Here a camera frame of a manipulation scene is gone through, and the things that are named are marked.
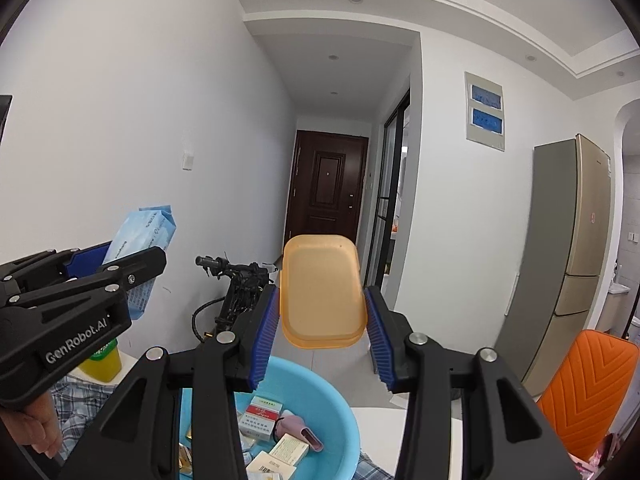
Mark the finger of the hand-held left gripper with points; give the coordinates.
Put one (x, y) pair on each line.
(87, 260)
(145, 262)

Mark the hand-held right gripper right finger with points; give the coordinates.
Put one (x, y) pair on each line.
(380, 340)

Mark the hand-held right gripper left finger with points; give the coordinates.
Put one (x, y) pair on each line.
(265, 340)

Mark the light blue tissue packet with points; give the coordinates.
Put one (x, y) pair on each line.
(150, 225)

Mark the blue plastic basin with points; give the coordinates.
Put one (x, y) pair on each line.
(320, 390)

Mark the orange plastic tray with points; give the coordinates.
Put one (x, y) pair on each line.
(320, 285)

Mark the yellow container with green lid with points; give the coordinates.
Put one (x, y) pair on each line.
(102, 367)

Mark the person's left hand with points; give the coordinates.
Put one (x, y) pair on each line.
(40, 427)

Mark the blue plaid cloth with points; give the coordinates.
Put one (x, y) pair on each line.
(85, 400)

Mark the red and white box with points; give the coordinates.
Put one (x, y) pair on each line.
(262, 417)

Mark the pink plastic case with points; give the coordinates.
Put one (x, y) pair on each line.
(295, 430)

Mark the cream cardboard box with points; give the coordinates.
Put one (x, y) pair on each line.
(290, 447)

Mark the white barcode box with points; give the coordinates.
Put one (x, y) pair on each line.
(270, 467)

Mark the gold foil packet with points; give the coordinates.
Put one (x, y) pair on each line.
(186, 455)

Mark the black framed glass door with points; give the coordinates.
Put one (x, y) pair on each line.
(382, 185)

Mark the dark brown door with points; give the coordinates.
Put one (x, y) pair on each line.
(325, 185)

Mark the orange chair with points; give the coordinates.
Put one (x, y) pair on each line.
(590, 390)

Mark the gold refrigerator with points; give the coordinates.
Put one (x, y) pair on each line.
(575, 235)

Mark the grey electrical panel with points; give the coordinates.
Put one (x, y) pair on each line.
(485, 110)

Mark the white wall switch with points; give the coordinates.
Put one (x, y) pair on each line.
(188, 160)
(633, 237)

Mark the black wall screen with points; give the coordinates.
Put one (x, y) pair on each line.
(5, 117)

